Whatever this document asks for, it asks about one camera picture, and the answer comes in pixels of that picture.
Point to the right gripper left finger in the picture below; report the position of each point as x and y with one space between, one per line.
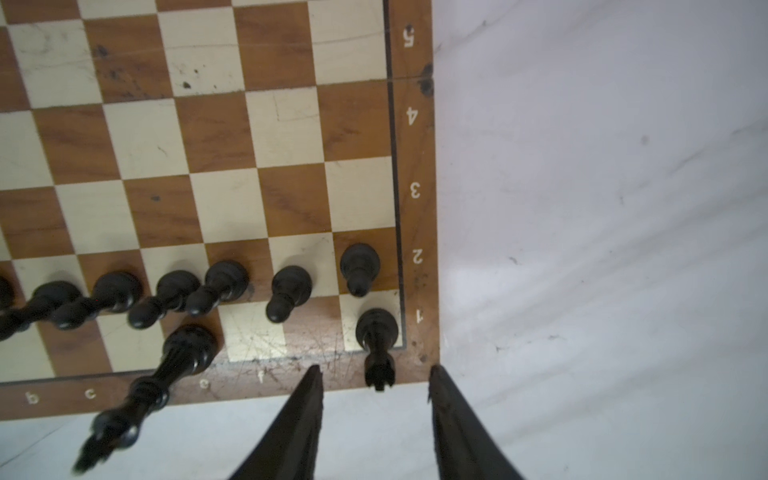
288 449

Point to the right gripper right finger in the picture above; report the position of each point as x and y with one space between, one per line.
463 447

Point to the black rook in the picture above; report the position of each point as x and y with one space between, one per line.
377 332

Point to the black king on board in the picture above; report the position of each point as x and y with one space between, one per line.
188 351

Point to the wooden chess board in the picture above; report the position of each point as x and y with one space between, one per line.
145 142

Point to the black pawn at g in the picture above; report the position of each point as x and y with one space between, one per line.
291 287

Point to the black pawn at h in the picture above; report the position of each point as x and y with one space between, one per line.
360 265

